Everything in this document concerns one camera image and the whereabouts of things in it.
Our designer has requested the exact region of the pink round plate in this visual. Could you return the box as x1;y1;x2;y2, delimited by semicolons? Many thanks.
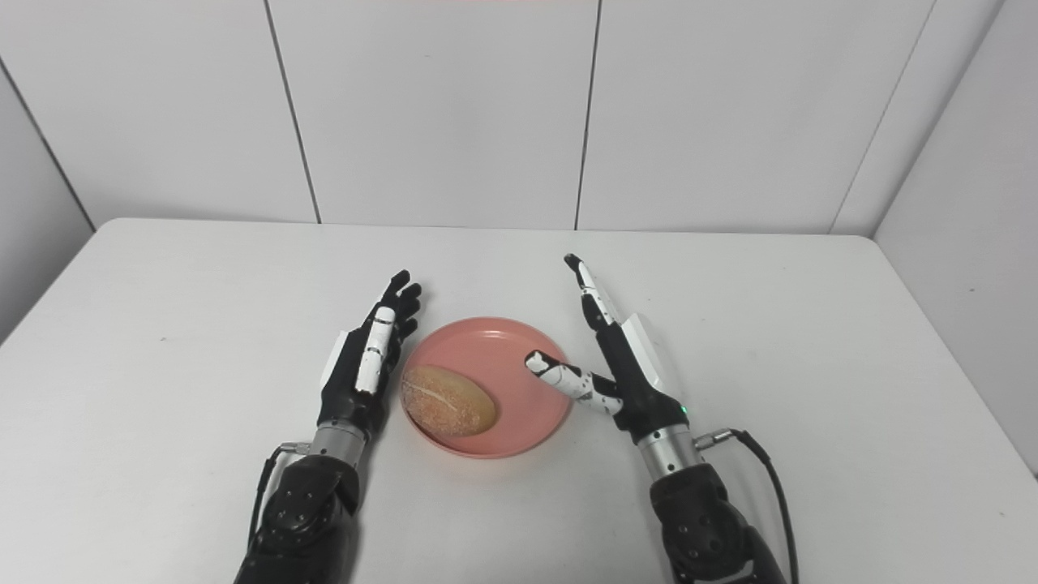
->
398;316;575;460

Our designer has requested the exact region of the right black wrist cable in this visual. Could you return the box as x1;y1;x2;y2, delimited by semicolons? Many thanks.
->
694;429;800;584

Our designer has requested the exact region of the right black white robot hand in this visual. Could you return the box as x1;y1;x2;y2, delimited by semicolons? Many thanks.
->
525;254;690;444

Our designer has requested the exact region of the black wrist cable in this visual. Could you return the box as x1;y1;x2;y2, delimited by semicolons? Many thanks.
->
247;442;312;552
694;429;800;584

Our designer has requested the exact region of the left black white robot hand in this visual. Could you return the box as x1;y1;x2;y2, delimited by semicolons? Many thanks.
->
316;270;422;443

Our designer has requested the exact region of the golden bread roll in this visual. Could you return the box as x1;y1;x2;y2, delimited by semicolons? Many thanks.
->
401;366;498;438

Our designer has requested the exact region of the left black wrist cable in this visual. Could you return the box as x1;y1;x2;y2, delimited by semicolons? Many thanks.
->
247;442;312;552

